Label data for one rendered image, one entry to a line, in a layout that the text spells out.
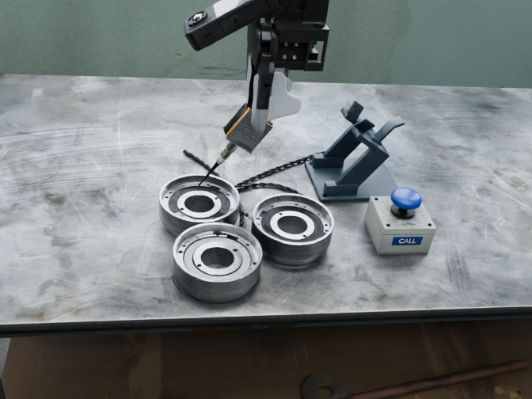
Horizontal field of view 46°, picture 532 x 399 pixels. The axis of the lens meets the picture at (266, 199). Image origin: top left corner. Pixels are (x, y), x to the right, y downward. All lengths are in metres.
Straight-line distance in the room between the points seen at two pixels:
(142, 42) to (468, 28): 1.26
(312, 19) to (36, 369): 0.64
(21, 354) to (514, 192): 0.79
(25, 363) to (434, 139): 0.75
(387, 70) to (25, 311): 2.07
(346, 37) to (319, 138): 1.46
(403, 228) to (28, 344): 0.59
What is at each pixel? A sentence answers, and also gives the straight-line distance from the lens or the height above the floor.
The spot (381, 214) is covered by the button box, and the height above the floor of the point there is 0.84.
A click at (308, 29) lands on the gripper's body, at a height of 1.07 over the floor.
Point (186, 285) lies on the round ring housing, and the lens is 0.72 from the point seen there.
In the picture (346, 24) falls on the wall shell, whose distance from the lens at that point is 2.47.
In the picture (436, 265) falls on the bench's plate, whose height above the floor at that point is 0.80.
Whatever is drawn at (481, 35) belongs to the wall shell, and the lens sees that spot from 2.69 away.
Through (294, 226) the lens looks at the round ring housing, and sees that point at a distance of 0.83.
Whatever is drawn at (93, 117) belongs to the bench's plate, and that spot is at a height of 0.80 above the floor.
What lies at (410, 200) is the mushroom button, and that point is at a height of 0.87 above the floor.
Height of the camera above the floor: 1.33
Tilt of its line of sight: 36 degrees down
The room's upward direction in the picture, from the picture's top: 7 degrees clockwise
